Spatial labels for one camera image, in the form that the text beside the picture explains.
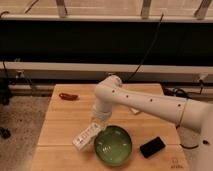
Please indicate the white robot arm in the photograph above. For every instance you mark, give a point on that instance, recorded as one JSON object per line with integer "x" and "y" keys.
{"x": 192, "y": 114}

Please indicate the red chili pepper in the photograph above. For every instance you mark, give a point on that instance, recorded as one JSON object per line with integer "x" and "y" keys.
{"x": 68, "y": 97}

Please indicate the black smartphone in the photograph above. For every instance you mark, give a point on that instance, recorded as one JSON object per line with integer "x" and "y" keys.
{"x": 153, "y": 146}

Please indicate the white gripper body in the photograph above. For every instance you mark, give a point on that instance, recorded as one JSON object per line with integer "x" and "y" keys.
{"x": 100, "y": 118}

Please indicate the green ceramic bowl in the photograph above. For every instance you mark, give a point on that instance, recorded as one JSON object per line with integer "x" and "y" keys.
{"x": 113, "y": 145}

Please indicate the small yellow sponge piece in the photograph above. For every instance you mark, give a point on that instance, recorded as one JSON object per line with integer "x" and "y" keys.
{"x": 134, "y": 111}

